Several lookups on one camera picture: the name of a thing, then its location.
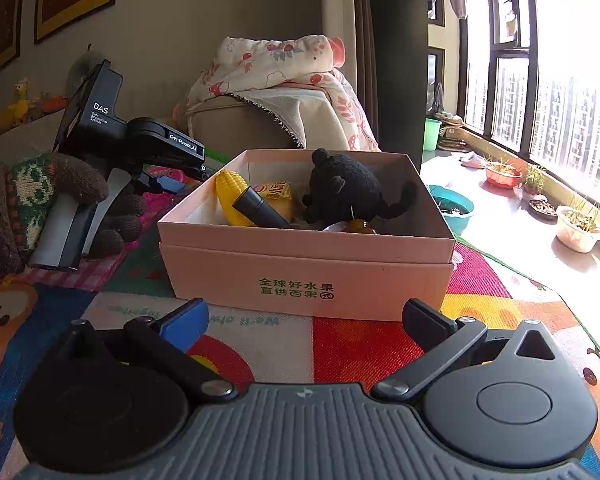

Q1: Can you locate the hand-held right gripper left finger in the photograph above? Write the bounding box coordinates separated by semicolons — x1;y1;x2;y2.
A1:
47;298;237;404

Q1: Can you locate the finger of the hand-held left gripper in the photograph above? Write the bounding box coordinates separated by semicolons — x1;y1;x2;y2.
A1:
132;172;189;196
147;159;217;182

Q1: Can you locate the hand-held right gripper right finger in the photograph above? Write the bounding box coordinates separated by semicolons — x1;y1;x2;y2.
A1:
371;298;568;404

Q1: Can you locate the yellow toy corn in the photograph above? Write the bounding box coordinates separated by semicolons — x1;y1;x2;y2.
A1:
215;169;259;228

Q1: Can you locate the black cylinder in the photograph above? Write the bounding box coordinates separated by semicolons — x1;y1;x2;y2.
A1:
231;185;296;230

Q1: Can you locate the packaged bread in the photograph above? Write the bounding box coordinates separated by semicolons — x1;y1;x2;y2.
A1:
252;181;299;224

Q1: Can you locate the pink cardboard box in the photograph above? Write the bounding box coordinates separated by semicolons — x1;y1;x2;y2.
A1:
157;148;456;322

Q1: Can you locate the packet of chestnuts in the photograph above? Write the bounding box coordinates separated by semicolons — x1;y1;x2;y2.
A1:
322;217;379;236

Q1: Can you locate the black plush toy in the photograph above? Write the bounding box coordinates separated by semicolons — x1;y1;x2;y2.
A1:
300;147;419;226

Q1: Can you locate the person's left hand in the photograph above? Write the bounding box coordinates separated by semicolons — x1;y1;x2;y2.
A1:
7;153;146;261

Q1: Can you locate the grey neck pillow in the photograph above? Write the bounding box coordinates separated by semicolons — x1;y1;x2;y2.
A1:
67;44;106;92

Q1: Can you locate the carrot plush toy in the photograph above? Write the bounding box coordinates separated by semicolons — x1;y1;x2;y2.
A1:
40;94;74;114

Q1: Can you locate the beige sofa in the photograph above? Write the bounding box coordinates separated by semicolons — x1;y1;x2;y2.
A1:
0;92;327;173

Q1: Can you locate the brown plush toy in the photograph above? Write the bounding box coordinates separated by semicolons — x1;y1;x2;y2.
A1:
27;92;49;121

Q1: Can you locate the yellow duck plush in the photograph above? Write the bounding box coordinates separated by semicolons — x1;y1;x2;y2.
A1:
7;77;34;124

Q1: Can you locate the teal basin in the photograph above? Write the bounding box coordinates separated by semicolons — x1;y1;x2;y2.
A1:
427;184;476;236

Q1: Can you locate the grey fringed towel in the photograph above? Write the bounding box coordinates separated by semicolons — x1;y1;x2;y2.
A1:
230;89;354;151

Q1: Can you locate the floral baby blanket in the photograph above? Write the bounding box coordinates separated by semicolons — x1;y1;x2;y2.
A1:
172;35;381;154

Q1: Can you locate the dark dish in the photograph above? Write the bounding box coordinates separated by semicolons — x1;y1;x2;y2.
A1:
527;197;559;221

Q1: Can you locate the red plant pot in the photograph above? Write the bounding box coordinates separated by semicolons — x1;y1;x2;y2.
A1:
485;156;524;190

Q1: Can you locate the small plant pot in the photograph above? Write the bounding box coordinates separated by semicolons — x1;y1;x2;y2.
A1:
520;164;546;201

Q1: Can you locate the white plant pot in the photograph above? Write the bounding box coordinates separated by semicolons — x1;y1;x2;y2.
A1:
555;199;600;254

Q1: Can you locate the green bucket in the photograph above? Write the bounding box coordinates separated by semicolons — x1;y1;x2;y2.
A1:
424;117;444;152

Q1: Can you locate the clutter on window sill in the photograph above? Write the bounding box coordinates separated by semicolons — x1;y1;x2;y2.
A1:
430;82;466;151

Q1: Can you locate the brown curtain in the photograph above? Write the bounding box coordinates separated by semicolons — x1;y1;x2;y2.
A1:
320;0;381;136

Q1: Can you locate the black window frame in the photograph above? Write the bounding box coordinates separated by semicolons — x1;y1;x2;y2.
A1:
455;0;600;211

